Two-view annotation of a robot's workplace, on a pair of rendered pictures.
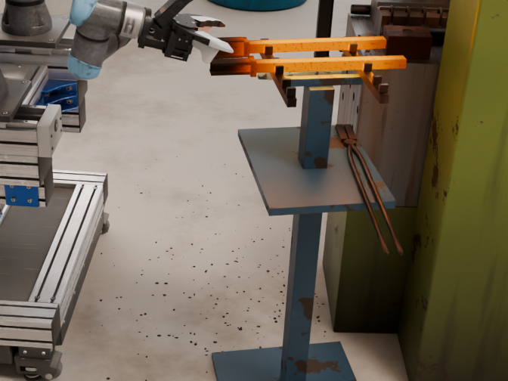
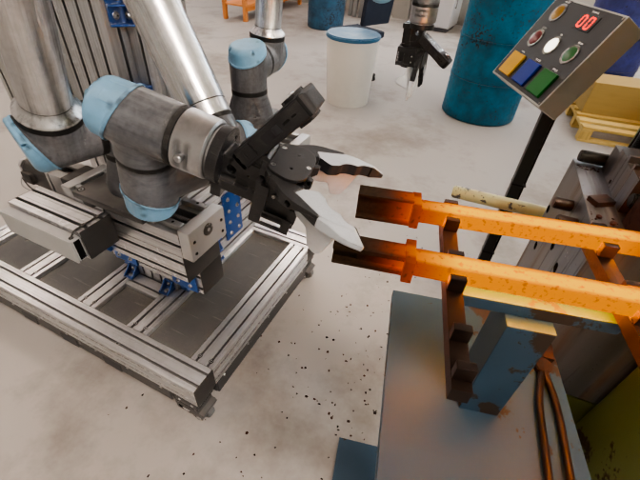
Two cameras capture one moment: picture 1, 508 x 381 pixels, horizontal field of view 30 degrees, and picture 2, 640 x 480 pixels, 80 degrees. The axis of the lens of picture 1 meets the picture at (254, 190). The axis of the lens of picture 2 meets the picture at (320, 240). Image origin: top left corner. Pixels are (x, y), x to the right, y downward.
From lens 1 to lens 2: 172 cm
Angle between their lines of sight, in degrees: 21
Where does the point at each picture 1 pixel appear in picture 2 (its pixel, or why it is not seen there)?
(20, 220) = (236, 265)
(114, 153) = (344, 210)
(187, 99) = (408, 179)
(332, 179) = (502, 452)
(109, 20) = (143, 140)
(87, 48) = (126, 180)
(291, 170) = (439, 404)
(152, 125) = not seen: hidden behind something
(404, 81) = not seen: outside the picture
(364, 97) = not seen: hidden behind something
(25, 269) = (212, 317)
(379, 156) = (569, 348)
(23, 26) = (241, 116)
